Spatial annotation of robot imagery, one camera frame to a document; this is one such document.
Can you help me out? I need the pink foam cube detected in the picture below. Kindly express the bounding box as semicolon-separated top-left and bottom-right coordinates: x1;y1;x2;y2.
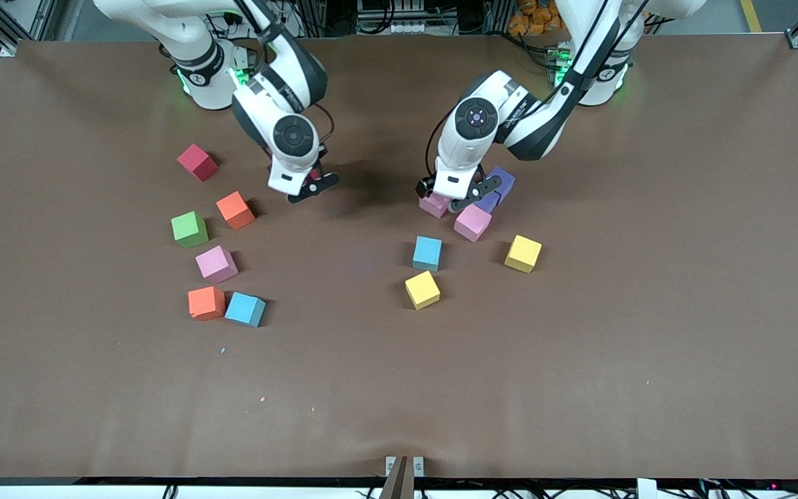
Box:
418;194;452;219
195;245;239;285
453;202;493;243

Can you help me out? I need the blue foam cube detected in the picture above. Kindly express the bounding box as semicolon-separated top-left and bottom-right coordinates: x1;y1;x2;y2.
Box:
412;236;443;272
224;291;267;328

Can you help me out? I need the orange foam cube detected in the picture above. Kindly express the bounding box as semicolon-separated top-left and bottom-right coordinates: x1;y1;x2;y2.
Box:
216;191;257;230
187;286;227;322

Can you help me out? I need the yellow foam cube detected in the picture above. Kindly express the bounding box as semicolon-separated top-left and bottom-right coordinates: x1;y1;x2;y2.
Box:
405;270;441;310
504;234;543;274

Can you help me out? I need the green foam cube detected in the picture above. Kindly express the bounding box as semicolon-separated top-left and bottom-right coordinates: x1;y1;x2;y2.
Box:
170;211;209;249

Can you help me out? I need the pile of orange packets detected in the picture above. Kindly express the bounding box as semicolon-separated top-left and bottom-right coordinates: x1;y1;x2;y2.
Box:
508;0;566;37

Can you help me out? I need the large table mat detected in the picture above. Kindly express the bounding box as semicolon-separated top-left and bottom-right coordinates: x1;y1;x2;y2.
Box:
0;35;798;482

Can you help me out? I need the brown wedge bar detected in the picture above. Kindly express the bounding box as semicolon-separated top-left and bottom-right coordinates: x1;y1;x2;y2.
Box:
379;455;417;499

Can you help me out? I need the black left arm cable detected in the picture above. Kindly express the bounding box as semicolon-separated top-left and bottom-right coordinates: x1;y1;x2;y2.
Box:
425;0;621;182

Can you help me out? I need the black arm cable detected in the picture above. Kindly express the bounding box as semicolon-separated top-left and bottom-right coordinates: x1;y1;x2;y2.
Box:
314;103;336;148
425;0;621;182

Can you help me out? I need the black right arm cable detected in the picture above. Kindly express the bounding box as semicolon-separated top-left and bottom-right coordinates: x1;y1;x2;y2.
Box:
314;103;336;148

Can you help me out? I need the metal clamp bracket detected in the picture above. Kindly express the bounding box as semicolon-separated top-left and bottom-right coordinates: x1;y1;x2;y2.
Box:
385;455;425;479

